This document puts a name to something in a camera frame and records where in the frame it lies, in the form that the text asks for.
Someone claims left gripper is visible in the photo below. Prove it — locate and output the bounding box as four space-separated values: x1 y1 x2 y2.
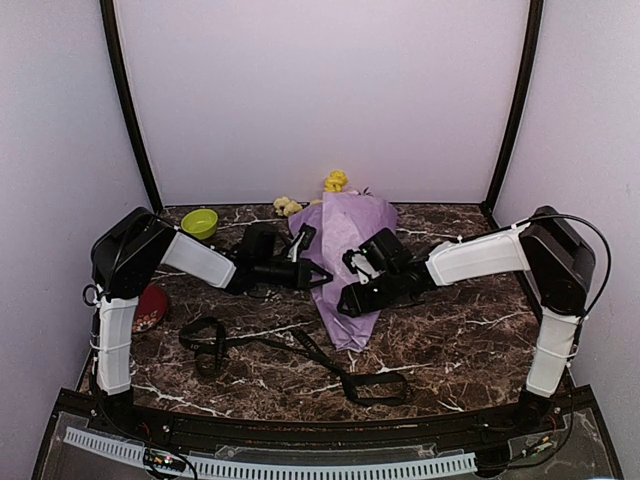
255 258 333 290

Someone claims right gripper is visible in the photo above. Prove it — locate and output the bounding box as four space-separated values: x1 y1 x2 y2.
337 268 403 318

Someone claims yellow daisy bunch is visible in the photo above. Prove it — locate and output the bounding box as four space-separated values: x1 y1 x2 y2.
273 196 322 217

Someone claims pink wrapping paper sheet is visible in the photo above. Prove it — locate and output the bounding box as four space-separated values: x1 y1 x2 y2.
288 192 399 354

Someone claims yellow rose stem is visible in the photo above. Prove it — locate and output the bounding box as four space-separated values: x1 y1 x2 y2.
324 170 349 193

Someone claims black printed ribbon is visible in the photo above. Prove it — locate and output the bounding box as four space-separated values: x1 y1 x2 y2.
179 317 409 407

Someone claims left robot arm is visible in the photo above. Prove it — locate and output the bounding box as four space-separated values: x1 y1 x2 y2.
90 207 333 396

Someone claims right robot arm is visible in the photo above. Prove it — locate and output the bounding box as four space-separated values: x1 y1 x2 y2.
337 206 612 434

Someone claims green plastic bowl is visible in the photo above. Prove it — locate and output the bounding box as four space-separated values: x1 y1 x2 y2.
180 208 219 240

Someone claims red floral dish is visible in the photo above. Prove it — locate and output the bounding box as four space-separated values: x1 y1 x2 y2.
132 285 168 334

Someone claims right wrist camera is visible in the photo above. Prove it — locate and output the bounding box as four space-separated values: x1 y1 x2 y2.
359 228 413 273

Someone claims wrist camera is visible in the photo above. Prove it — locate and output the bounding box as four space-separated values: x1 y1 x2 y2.
238 223 278 263
359 228 413 273

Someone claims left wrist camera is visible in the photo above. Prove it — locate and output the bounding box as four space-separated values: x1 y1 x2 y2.
238 223 278 263

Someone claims right black frame post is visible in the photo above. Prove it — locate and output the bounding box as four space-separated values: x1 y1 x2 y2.
480 0 544 226

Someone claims black frame post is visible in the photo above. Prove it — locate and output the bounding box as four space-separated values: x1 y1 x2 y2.
480 0 544 226
99 0 164 213

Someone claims white slotted cable duct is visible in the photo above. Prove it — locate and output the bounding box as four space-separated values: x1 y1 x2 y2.
63 427 478 479

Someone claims black front rail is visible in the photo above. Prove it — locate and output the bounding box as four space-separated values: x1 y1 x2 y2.
54 387 596 454

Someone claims left black frame post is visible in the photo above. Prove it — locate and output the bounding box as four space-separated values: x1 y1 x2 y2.
99 0 164 213

